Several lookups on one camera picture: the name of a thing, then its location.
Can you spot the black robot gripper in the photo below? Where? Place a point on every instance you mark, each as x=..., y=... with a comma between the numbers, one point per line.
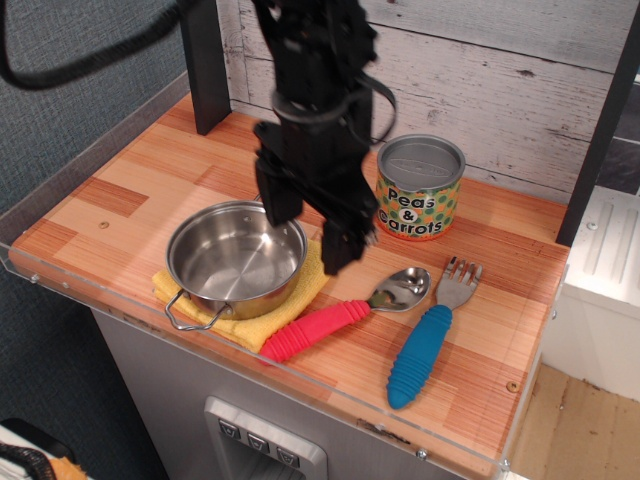
x=320, y=165

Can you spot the red handled metal spoon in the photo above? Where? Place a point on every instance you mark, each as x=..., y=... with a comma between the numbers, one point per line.
x=399, y=292

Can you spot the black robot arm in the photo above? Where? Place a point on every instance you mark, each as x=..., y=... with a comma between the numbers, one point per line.
x=323, y=100

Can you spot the stainless steel pot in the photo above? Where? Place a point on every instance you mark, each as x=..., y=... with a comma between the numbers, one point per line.
x=231, y=262

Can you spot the peas and carrots can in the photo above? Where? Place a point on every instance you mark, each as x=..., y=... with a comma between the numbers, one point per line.
x=417, y=187

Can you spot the yellow folded cloth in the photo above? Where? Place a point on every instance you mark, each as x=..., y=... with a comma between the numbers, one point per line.
x=253, y=333

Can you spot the grey toy fridge dispenser panel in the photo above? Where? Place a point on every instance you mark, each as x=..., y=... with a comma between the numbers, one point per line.
x=249, y=447

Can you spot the white cabinet at right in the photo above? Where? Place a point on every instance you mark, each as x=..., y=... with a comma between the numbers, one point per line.
x=593, y=333

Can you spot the orange object bottom left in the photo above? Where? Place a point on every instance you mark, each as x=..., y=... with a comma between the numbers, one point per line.
x=64, y=469

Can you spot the dark left vertical post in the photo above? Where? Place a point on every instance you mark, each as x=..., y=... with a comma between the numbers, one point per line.
x=205, y=61

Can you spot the blue handled metal fork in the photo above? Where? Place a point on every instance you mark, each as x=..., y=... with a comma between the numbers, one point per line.
x=415, y=361

